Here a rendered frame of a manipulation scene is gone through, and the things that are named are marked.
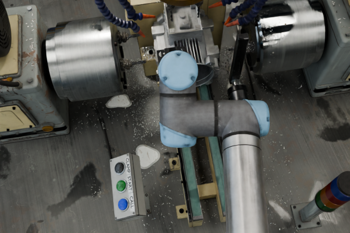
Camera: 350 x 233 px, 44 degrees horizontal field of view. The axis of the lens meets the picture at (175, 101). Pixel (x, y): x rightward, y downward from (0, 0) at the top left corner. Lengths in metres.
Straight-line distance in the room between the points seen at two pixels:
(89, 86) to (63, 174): 0.36
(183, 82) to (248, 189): 0.23
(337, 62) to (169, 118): 0.72
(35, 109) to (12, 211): 0.36
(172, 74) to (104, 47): 0.46
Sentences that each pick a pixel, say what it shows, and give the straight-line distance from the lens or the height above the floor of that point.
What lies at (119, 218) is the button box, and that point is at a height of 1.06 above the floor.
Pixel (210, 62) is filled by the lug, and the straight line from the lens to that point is 1.29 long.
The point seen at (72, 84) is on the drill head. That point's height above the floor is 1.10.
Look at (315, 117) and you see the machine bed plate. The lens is 1.58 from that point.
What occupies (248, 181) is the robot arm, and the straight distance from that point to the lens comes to 0.80.
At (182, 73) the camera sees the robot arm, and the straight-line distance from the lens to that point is 0.82.
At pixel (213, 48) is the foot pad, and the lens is 1.33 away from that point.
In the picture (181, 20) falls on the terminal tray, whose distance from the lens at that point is 1.32.
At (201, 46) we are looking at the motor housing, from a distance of 1.32.
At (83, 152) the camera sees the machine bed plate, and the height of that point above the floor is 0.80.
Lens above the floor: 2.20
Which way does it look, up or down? 65 degrees down
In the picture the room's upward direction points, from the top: 4 degrees counter-clockwise
